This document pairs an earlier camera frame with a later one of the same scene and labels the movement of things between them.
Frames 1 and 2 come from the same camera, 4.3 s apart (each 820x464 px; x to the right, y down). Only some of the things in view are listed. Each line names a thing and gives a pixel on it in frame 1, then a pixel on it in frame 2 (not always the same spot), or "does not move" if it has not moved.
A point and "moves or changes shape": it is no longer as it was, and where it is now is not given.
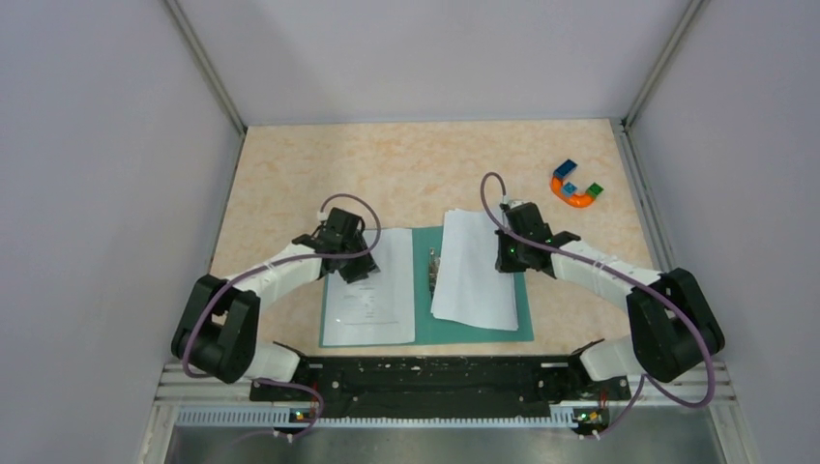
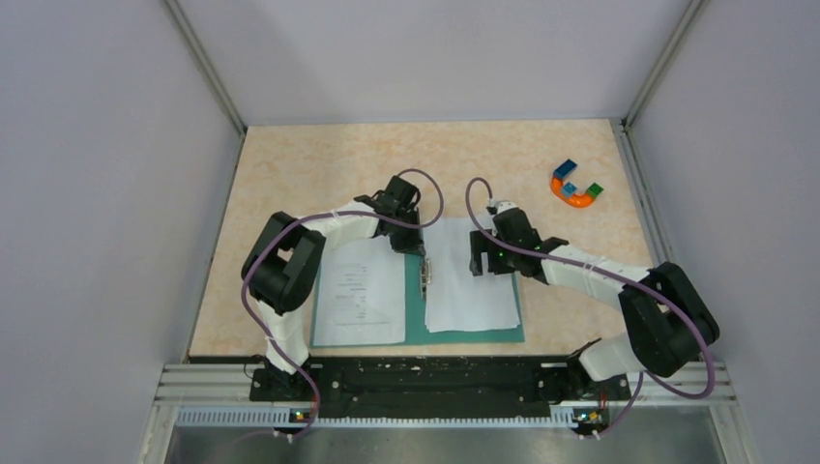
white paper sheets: [468, 289] moves or changes shape
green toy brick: [594, 190] does not move
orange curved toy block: [578, 200] does not move
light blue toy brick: [569, 188] does not move
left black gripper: [366, 264] to [411, 245]
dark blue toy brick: [565, 168] does not move
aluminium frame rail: [179, 389] does not move
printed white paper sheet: [379, 308] moves or changes shape
